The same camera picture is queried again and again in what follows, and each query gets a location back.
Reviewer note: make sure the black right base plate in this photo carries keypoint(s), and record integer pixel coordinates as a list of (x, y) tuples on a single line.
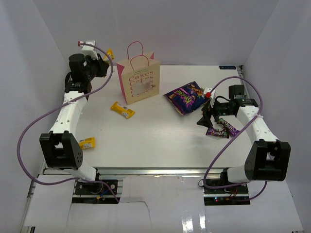
[(238, 195)]

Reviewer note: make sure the yellow snack bar centre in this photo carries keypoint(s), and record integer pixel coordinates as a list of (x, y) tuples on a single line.
[(122, 110)]

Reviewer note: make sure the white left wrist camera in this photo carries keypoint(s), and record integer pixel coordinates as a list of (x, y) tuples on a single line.
[(87, 50)]

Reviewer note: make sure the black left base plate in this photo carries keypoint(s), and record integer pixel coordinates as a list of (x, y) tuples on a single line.
[(95, 193)]

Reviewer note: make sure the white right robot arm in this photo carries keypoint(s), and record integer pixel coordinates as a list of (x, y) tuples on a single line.
[(268, 157)]

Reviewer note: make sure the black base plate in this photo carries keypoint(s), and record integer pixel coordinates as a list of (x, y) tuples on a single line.
[(95, 193), (238, 195)]

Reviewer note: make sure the purple chocolate pack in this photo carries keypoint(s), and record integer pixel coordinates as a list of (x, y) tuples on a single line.
[(223, 132), (231, 130)]

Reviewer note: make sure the aluminium front rail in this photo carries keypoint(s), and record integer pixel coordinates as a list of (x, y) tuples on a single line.
[(151, 171)]

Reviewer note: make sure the small yellow snack bar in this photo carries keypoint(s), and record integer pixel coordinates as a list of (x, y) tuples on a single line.
[(109, 55)]

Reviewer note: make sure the blue label right corner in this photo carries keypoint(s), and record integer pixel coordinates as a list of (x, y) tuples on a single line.
[(227, 67)]

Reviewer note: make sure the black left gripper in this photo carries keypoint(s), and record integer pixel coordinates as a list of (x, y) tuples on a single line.
[(102, 66)]

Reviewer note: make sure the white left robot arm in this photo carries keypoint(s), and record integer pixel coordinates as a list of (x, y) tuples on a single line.
[(59, 146)]

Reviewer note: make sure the purple blue candy bag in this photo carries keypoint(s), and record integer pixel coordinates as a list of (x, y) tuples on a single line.
[(187, 98)]

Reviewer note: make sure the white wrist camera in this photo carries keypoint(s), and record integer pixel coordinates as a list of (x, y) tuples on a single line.
[(87, 50), (210, 95)]

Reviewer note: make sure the paper bag with pink handles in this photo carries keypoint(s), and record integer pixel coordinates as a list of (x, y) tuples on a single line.
[(139, 75)]

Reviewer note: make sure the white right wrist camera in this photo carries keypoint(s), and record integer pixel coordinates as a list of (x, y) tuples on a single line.
[(210, 95)]

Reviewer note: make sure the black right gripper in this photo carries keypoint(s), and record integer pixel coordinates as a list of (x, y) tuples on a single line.
[(206, 121)]

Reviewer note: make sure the purple chocolate pack upper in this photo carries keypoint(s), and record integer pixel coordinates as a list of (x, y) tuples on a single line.
[(231, 130)]

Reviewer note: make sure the yellow snack bar left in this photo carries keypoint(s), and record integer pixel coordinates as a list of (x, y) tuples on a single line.
[(88, 143)]

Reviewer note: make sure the purple chocolate pack lower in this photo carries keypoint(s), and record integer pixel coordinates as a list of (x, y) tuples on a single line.
[(223, 132)]

